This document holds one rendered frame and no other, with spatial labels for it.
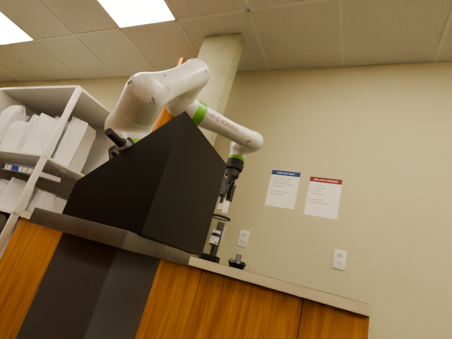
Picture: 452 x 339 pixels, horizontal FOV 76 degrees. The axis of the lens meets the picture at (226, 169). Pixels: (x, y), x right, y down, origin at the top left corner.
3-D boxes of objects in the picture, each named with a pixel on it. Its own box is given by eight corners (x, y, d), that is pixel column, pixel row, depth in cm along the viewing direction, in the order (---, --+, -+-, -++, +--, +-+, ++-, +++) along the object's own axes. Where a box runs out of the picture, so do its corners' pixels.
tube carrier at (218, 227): (204, 257, 150) (215, 217, 156) (222, 262, 145) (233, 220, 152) (194, 254, 140) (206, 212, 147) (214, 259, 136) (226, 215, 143)
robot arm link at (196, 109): (171, 91, 124) (173, 79, 133) (159, 114, 130) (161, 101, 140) (208, 110, 131) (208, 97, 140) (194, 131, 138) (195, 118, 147)
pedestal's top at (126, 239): (121, 249, 63) (128, 231, 64) (27, 221, 76) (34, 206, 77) (187, 266, 90) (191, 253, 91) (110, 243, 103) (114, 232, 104)
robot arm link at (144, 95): (124, 66, 81) (196, 50, 127) (105, 110, 90) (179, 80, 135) (161, 95, 82) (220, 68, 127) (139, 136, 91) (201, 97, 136)
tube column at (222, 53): (185, 150, 231) (216, 58, 261) (221, 153, 217) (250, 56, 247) (169, 134, 209) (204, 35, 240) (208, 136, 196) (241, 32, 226)
